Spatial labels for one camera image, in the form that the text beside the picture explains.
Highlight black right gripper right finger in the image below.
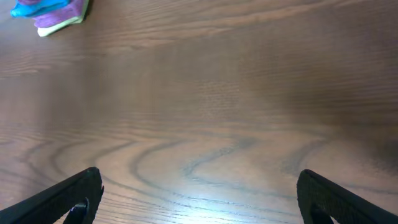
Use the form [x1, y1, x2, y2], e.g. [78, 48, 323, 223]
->
[297, 169, 397, 224]

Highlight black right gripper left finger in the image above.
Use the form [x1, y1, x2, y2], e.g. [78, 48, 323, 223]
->
[1, 167, 104, 224]

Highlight bottom folded green cloth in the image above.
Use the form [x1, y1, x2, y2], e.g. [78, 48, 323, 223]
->
[37, 19, 84, 37]

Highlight lower folded purple cloth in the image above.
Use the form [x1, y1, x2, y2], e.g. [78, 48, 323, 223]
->
[34, 0, 89, 28]

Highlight folded purple cloth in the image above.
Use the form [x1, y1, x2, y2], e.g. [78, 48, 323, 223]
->
[17, 0, 41, 6]
[34, 0, 89, 28]

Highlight folded blue cloth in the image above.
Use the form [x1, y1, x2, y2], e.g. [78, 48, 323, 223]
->
[10, 0, 70, 17]

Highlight top folded purple cloth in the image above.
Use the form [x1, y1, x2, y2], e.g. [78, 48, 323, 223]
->
[17, 0, 41, 6]

